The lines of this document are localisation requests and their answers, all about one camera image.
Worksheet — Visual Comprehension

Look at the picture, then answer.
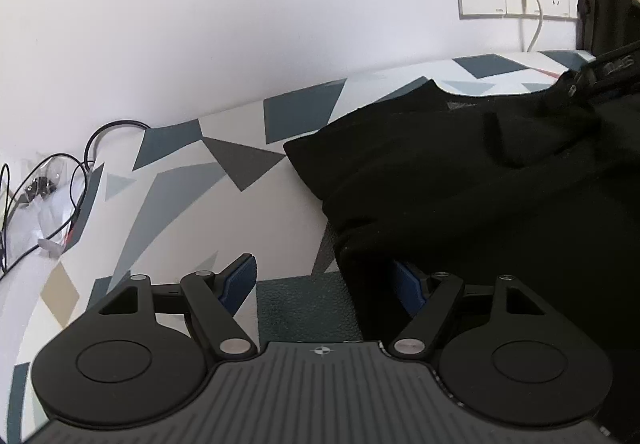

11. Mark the clear plastic bag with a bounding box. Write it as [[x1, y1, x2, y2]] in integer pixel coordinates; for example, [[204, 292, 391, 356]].
[[15, 156, 96, 257]]

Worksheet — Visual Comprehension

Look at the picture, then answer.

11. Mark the geometric printed bed sheet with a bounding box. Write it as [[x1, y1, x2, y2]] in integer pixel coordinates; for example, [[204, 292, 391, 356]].
[[7, 50, 608, 444]]

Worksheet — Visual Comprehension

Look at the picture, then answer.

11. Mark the thin black cable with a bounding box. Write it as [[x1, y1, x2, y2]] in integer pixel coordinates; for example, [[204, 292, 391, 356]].
[[0, 153, 92, 275]]

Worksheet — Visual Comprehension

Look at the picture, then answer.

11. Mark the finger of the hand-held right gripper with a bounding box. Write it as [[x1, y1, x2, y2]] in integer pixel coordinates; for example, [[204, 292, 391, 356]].
[[552, 64, 603, 97]]

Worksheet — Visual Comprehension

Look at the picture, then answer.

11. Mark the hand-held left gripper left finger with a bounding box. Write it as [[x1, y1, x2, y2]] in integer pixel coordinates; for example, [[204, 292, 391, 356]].
[[97, 253, 259, 359]]

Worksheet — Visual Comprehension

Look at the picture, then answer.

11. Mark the black garment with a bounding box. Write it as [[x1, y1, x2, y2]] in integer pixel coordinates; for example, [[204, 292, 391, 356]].
[[283, 78, 640, 441]]

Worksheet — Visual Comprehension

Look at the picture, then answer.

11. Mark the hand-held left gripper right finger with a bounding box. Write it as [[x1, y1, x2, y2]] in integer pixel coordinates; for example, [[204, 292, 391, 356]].
[[391, 259, 546, 361]]

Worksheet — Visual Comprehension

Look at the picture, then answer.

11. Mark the white plugged cable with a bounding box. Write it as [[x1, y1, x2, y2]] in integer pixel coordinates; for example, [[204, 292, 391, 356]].
[[520, 0, 545, 53]]

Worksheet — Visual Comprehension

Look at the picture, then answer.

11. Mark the thick black cable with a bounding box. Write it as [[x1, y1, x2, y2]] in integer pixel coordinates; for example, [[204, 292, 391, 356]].
[[84, 121, 151, 172]]

